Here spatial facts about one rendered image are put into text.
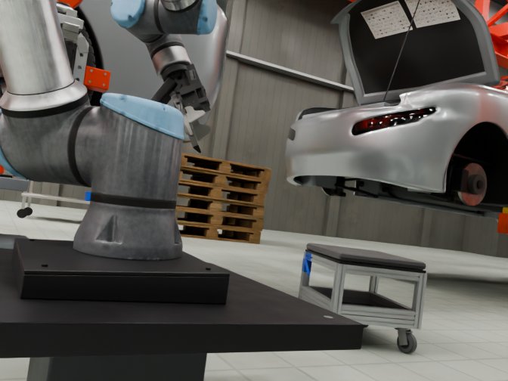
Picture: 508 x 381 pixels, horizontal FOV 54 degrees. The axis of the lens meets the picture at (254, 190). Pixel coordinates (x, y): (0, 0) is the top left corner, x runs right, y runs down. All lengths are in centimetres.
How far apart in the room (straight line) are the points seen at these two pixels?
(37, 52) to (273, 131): 1114
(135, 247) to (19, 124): 30
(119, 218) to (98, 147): 13
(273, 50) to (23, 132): 1145
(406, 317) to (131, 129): 137
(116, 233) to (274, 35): 1164
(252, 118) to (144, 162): 1089
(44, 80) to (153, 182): 25
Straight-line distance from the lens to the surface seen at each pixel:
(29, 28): 90
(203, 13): 113
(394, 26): 481
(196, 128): 129
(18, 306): 68
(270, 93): 1202
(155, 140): 84
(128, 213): 84
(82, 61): 192
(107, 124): 87
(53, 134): 92
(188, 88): 123
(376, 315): 188
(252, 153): 1165
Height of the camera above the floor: 45
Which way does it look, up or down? 2 degrees up
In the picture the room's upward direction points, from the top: 8 degrees clockwise
